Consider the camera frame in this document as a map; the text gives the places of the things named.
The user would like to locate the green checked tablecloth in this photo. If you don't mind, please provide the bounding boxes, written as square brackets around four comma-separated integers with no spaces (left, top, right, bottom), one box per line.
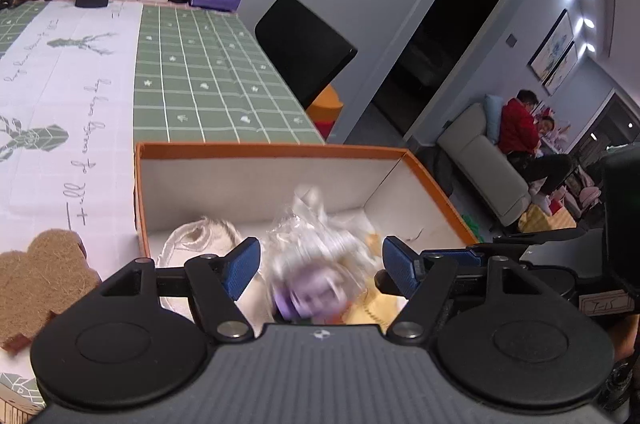
[0,0,327,424]

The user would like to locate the brown felt bear coaster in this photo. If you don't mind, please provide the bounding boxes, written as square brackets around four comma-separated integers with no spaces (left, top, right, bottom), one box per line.
[0,229,102,355]

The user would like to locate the light blue pillow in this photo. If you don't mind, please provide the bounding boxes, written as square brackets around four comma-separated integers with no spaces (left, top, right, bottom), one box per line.
[482,93,507,146]

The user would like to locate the purple doll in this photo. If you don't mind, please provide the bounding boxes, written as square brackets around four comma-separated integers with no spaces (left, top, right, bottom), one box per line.
[269,184,382,324]

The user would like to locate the white cloth pouch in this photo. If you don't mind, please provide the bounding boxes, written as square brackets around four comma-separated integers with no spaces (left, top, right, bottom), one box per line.
[156,215,262,307]

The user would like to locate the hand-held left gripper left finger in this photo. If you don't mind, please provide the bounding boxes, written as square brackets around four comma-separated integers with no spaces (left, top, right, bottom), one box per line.
[97,237,261,341]

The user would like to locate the green slippers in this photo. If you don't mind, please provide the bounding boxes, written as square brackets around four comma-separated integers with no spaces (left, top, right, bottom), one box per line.
[460,214,484,244]

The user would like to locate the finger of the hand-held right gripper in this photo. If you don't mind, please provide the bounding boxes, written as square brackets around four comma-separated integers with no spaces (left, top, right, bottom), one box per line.
[421,228,602,267]

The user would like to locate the yellow cloth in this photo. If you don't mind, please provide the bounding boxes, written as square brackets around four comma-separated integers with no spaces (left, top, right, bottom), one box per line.
[344,231,407,334]

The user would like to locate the white deer print table runner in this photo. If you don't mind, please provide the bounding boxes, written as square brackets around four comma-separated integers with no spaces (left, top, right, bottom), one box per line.
[0,0,145,385]

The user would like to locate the beige sofa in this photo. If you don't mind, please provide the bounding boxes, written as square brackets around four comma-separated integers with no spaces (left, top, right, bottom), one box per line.
[437,102,535,227]

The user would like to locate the pink plush toy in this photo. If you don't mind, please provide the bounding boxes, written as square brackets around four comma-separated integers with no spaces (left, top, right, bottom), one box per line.
[564,183,602,216]

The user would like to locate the orange cardboard box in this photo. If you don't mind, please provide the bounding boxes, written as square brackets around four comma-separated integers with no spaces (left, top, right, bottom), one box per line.
[134,142,481,326]

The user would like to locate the orange stool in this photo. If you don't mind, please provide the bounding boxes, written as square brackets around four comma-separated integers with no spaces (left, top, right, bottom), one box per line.
[305,84,345,141]

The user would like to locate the framed wall picture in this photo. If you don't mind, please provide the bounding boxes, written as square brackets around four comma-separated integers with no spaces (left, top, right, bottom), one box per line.
[527,9,574,81]
[542,40,579,96]

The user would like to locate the black office chair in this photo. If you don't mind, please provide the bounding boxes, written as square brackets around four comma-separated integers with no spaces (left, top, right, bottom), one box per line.
[255,0,358,110]

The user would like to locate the yellow floor mat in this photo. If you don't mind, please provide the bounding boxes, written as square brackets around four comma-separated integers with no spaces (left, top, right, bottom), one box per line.
[520,205,577,233]

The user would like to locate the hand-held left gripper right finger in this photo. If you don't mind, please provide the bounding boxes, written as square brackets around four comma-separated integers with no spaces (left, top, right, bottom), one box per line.
[382,235,543,341]

